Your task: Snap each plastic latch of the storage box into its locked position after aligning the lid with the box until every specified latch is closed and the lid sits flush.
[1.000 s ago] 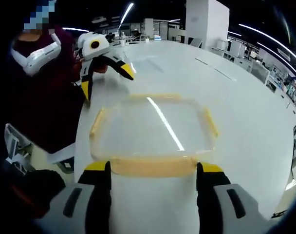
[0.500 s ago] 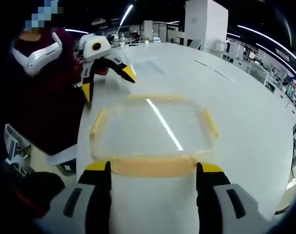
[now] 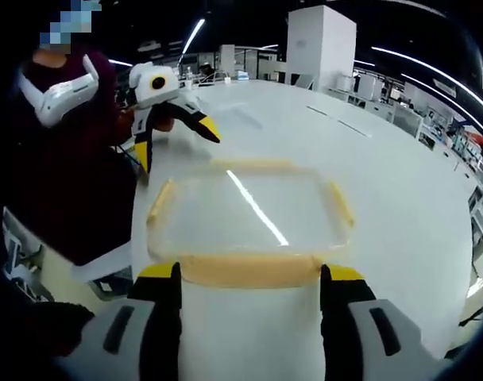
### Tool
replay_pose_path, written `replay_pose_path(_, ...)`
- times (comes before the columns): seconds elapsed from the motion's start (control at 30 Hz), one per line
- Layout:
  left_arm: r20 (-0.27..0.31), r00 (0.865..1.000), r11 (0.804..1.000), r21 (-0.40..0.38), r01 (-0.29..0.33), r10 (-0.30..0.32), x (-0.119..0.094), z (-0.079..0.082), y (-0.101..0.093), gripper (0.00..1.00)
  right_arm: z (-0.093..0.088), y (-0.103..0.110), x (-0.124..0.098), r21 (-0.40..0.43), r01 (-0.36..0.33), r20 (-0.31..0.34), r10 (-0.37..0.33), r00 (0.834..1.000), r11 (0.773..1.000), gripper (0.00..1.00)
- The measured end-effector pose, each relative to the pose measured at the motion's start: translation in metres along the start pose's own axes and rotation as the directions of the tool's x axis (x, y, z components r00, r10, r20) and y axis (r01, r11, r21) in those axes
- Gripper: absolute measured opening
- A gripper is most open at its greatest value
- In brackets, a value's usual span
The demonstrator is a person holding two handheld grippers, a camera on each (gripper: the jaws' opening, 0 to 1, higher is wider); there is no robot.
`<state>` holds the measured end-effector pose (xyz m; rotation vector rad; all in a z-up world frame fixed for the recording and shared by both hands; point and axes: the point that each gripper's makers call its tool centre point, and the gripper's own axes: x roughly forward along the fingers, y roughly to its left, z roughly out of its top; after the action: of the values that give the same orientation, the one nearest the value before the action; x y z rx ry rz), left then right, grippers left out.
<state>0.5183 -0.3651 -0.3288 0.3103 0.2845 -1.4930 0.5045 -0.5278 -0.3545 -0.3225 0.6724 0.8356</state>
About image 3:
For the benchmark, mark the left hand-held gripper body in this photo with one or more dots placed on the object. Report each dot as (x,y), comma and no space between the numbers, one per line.
(146,89)

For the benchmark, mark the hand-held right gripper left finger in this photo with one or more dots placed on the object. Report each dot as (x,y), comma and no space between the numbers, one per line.
(114,337)

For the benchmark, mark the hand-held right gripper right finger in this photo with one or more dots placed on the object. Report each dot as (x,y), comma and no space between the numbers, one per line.
(376,337)

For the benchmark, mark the clear yellow-rimmed plastic container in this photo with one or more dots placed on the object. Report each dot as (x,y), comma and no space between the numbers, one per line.
(245,206)

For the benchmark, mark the clear plastic storage box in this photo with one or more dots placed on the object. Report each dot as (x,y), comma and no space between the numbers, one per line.
(186,248)

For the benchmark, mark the blue white tissue box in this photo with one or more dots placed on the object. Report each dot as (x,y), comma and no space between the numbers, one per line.
(242,75)

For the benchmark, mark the person's left hand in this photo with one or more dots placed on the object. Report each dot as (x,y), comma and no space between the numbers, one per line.
(164,121)

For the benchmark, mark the short ceiling light strip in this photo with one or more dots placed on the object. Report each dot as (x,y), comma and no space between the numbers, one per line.
(194,36)

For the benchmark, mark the white chest-worn device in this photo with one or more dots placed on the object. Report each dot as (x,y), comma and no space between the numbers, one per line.
(62,95)

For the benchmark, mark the person's torso in maroon shirt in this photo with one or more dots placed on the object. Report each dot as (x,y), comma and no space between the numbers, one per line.
(66,190)

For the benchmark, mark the grey leaning board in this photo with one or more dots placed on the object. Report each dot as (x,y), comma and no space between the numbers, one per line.
(305,81)

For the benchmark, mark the row of white office desks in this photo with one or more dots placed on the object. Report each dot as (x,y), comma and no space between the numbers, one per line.
(408,119)

